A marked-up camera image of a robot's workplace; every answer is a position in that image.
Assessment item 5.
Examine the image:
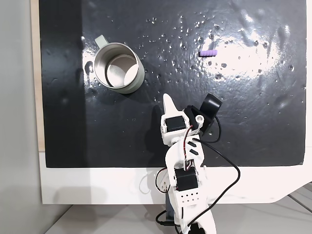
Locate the purple pen grip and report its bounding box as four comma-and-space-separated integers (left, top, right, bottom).
198, 49, 217, 58

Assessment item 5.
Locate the black rubber mat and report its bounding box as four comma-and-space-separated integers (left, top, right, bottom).
39, 0, 307, 168

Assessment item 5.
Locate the sage green steel mug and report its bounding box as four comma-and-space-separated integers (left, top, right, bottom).
94, 35, 146, 95

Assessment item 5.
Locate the black table clamp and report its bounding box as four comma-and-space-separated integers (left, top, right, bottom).
165, 192, 176, 220

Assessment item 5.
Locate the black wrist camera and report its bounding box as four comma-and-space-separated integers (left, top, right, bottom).
198, 93, 223, 136

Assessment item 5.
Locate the red and black servo wire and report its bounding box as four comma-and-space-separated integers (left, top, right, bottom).
182, 125, 195, 171

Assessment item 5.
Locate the black camera cable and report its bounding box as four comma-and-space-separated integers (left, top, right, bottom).
156, 116, 241, 229

